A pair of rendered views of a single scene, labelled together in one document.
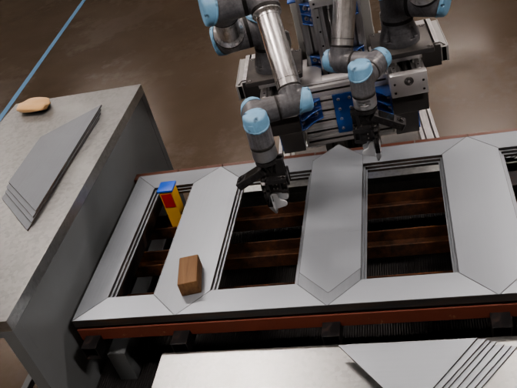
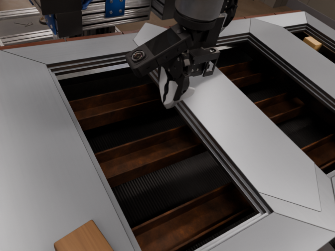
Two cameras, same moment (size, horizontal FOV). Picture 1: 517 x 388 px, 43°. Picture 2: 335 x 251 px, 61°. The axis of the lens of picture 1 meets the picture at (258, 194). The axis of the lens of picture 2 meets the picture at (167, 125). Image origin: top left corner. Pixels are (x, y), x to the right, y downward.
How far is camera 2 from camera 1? 170 cm
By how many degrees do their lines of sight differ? 45
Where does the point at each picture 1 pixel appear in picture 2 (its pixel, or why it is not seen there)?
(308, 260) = (251, 169)
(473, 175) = (292, 49)
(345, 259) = (288, 156)
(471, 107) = not seen: hidden behind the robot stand
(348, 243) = (269, 133)
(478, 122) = (125, 28)
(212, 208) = (31, 114)
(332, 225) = (230, 113)
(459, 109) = not seen: hidden behind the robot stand
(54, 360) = not seen: outside the picture
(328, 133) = (95, 18)
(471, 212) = (328, 81)
